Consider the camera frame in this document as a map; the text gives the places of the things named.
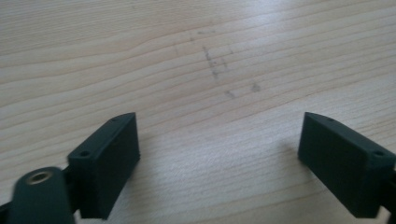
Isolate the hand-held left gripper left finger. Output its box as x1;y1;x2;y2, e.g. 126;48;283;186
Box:
66;112;141;220

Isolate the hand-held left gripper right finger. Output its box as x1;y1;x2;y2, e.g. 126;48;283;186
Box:
297;111;396;218

